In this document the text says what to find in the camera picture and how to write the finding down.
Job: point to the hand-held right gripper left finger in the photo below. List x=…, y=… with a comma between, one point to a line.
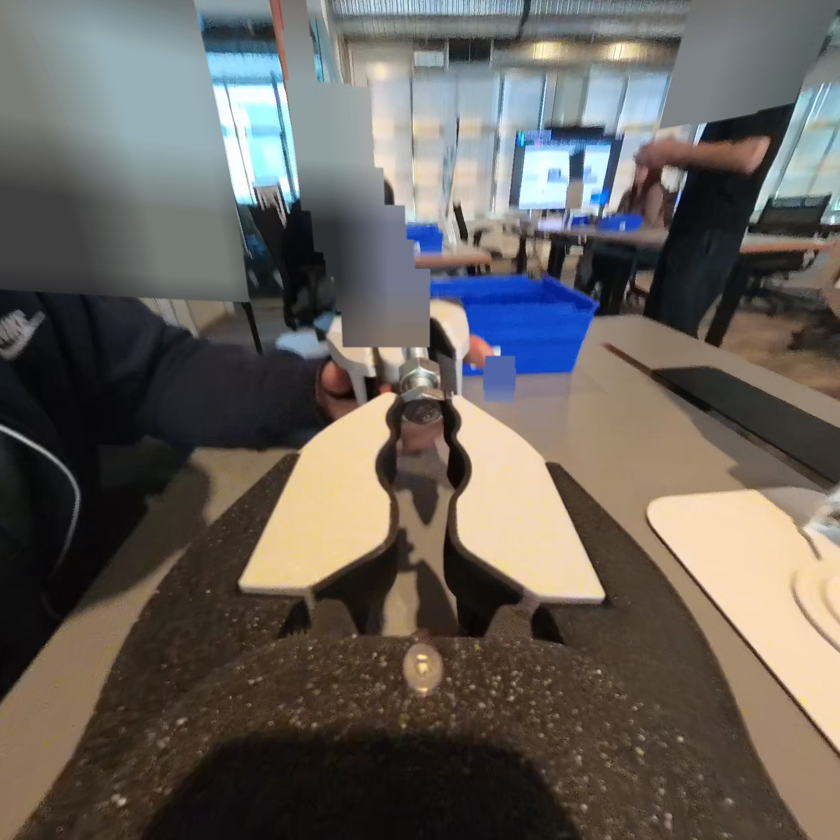
x=328, y=518

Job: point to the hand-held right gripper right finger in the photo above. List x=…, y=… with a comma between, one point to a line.
x=518, y=518

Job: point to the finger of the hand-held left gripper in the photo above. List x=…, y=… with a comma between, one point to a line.
x=459, y=334
x=388, y=367

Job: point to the steel bolt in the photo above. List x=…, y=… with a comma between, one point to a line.
x=423, y=413

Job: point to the blue plastic bin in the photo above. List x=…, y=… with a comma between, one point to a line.
x=525, y=315

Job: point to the person's left forearm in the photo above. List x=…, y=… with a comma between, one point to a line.
x=229, y=394

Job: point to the person's left hand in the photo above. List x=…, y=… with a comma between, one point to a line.
x=338, y=394

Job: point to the small blue storage bin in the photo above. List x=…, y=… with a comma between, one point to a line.
x=425, y=237
x=620, y=223

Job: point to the large display screen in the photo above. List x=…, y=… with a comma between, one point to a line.
x=551, y=174

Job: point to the long wooden office table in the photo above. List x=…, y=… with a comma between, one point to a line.
x=630, y=237

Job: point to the wooden document stand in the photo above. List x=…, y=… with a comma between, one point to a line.
x=722, y=571

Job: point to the person's dark zip jacket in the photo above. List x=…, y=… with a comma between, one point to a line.
x=39, y=459

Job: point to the black office chair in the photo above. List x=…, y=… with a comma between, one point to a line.
x=791, y=223

